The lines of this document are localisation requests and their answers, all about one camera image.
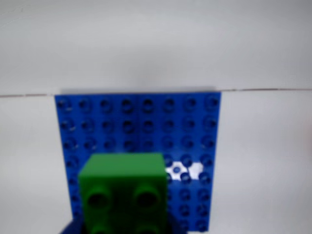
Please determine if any green 2x4 block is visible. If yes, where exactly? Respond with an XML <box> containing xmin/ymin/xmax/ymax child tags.
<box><xmin>78</xmin><ymin>153</ymin><xmax>169</xmax><ymax>234</ymax></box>

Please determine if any blue 8x8 baseplate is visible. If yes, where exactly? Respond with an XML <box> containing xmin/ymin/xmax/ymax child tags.
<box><xmin>54</xmin><ymin>92</ymin><xmax>222</xmax><ymax>234</ymax></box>

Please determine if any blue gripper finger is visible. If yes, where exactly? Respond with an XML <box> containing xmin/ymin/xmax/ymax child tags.
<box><xmin>167</xmin><ymin>215</ymin><xmax>183</xmax><ymax>234</ymax></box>
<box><xmin>59</xmin><ymin>216</ymin><xmax>85</xmax><ymax>234</ymax></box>

